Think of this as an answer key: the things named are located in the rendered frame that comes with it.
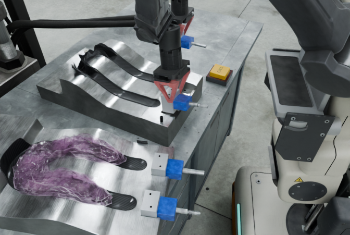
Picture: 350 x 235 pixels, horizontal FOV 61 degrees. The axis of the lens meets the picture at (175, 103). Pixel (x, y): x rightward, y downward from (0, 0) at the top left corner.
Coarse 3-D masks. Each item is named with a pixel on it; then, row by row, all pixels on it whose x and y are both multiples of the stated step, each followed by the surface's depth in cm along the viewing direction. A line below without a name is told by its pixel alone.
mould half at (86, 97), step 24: (120, 48) 103; (72, 72) 92; (120, 72) 97; (192, 72) 99; (48, 96) 100; (72, 96) 93; (96, 96) 89; (192, 96) 94; (120, 120) 90; (144, 120) 84; (168, 120) 83; (168, 144) 86
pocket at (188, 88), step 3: (186, 84) 96; (189, 84) 96; (192, 84) 95; (183, 87) 98; (186, 87) 97; (189, 87) 96; (192, 87) 96; (195, 87) 95; (183, 90) 97; (186, 90) 97; (189, 90) 97; (192, 90) 97; (186, 93) 96; (189, 93) 96; (192, 93) 94
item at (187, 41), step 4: (184, 36) 106; (188, 36) 105; (184, 40) 104; (188, 40) 104; (192, 40) 105; (184, 44) 104; (188, 44) 103; (192, 44) 104; (196, 44) 103; (200, 44) 103; (204, 44) 103; (188, 48) 104
